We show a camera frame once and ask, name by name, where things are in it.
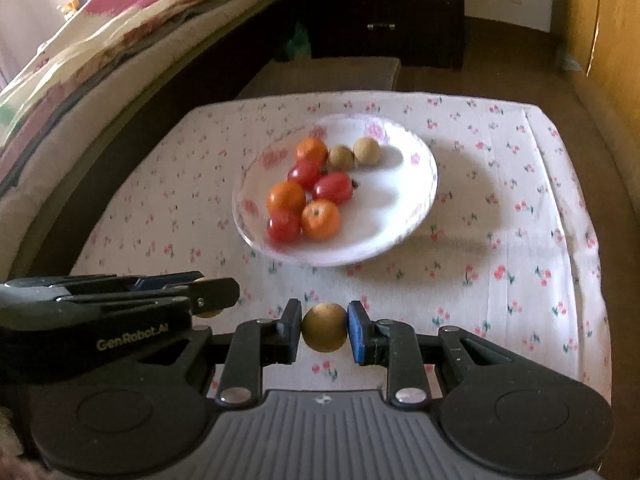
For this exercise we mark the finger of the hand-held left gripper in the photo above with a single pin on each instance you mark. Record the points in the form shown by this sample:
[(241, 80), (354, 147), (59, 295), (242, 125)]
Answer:
[(215, 295), (160, 280)]

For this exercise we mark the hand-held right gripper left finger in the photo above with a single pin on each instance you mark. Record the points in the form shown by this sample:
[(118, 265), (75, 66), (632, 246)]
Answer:
[(291, 330)]

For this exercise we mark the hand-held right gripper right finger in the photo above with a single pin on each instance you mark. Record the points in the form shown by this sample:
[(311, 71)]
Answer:
[(357, 332)]

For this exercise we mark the brown longan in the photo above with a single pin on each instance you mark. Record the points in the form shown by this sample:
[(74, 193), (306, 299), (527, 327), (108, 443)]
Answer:
[(367, 151), (341, 157), (210, 312), (324, 327)]

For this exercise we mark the orange tangerine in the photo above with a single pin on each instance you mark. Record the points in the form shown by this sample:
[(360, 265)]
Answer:
[(320, 219), (311, 151), (286, 196)]

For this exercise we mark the white floral plate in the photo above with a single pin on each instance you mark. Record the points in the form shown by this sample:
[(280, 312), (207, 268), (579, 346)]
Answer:
[(380, 210)]

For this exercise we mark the red tomato with stem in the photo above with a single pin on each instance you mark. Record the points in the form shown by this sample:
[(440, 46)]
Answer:
[(332, 187)]

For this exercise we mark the cherry print tablecloth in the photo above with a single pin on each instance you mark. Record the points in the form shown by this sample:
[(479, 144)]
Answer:
[(500, 210)]

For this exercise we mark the brown ottoman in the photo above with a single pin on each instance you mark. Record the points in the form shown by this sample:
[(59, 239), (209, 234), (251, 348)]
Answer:
[(325, 77)]

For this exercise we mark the floral blanket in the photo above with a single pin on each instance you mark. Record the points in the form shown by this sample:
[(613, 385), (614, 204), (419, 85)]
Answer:
[(100, 35)]

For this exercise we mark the green bag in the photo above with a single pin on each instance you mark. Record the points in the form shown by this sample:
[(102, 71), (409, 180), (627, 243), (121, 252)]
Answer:
[(300, 42)]

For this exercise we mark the dark wooden nightstand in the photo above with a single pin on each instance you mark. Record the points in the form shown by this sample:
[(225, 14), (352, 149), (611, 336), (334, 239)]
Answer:
[(380, 10)]

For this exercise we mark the yellow wooden wardrobe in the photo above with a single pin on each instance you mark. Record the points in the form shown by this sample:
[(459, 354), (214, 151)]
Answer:
[(600, 10)]

